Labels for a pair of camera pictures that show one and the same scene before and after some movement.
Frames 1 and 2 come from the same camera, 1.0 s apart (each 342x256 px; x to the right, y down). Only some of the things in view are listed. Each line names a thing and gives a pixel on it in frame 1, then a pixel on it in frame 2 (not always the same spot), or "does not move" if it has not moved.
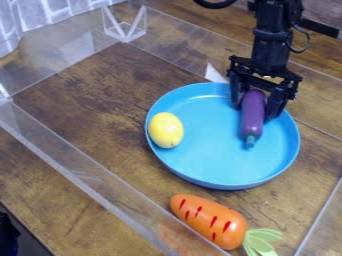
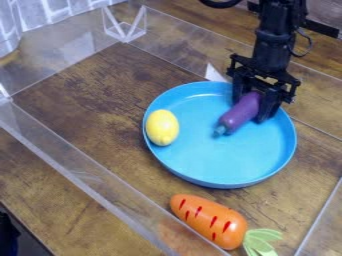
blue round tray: (211, 158) does not move
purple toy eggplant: (253, 105) → (239, 112)
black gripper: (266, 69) does not move
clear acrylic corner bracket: (124, 31) does not move
